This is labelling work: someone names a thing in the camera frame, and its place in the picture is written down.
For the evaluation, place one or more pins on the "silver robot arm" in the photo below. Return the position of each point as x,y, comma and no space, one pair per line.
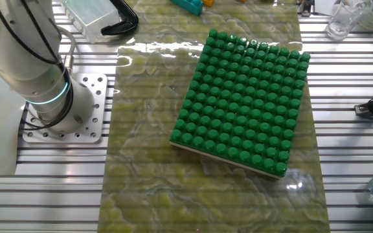
28,48

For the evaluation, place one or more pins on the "translucent plastic box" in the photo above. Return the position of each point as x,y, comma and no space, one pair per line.
92,19

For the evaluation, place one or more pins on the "clear glass cup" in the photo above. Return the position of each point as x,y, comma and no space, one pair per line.
345,19

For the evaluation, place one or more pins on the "metal robot mounting plate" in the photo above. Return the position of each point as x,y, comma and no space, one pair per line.
92,129

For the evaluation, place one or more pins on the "green marble pattern mat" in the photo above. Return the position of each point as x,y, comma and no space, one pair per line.
147,129

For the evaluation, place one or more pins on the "green studded baseplate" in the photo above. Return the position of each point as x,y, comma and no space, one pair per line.
238,113

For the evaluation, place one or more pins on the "teal four-stud brick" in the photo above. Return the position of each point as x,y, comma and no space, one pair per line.
189,6

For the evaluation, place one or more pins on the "black C-clamp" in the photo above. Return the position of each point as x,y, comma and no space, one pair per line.
128,22

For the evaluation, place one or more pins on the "yellow-orange four-stud brick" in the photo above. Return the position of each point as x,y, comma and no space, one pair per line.
208,2

